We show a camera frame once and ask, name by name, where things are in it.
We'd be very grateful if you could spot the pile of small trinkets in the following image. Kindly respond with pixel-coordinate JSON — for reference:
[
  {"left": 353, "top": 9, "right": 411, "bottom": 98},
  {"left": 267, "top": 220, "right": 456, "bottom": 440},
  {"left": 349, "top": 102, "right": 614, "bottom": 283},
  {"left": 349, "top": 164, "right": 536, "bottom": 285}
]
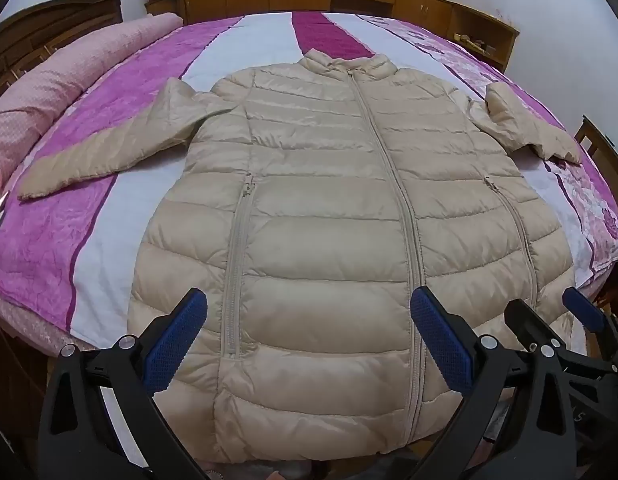
[{"left": 454, "top": 32, "right": 496, "bottom": 55}]

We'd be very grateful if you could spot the beige puffer jacket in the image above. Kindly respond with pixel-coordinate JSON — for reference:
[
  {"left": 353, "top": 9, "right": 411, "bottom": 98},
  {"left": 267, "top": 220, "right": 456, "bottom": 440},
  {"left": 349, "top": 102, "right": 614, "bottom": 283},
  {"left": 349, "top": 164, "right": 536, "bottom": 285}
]
[{"left": 16, "top": 49, "right": 584, "bottom": 463}]

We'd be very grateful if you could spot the purple white floral bedspread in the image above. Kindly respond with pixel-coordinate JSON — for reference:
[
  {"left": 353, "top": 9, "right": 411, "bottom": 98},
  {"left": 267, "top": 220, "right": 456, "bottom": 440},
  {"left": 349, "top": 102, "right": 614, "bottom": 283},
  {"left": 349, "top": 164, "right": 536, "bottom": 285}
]
[{"left": 0, "top": 10, "right": 618, "bottom": 356}]

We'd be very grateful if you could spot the wooden side table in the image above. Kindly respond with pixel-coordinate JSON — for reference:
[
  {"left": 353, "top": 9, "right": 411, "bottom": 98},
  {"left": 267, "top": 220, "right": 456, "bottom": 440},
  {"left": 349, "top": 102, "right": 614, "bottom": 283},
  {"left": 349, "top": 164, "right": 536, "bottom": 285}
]
[{"left": 574, "top": 115, "right": 618, "bottom": 211}]

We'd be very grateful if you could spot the dark wooden headboard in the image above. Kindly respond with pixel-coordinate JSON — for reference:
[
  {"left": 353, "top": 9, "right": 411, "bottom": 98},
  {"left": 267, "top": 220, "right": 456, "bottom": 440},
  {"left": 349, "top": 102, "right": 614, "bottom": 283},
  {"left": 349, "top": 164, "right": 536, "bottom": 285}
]
[{"left": 0, "top": 0, "right": 124, "bottom": 106}]

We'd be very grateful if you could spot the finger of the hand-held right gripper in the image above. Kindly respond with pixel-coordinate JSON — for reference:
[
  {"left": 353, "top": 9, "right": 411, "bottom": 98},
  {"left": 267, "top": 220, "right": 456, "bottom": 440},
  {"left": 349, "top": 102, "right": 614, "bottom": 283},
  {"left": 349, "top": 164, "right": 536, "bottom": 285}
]
[
  {"left": 562, "top": 287, "right": 618, "bottom": 361},
  {"left": 503, "top": 299, "right": 557, "bottom": 356}
]

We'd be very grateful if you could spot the pink rolled quilt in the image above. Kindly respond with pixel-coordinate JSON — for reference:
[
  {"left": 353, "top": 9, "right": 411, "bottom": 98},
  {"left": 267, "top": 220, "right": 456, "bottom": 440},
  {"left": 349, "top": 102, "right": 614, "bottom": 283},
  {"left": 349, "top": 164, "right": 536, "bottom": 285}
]
[{"left": 0, "top": 12, "right": 184, "bottom": 201}]

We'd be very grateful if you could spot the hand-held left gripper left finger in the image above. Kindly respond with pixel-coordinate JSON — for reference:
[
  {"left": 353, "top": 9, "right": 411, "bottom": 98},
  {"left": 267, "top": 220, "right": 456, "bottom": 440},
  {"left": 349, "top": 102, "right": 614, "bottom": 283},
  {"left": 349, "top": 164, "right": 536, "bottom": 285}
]
[{"left": 39, "top": 287, "right": 210, "bottom": 480}]

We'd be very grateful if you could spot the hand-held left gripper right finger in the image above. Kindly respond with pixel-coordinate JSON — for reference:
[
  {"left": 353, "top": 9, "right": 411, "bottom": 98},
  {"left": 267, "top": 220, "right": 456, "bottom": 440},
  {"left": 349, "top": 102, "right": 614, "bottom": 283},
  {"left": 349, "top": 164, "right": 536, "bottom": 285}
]
[{"left": 410, "top": 286, "right": 590, "bottom": 480}]

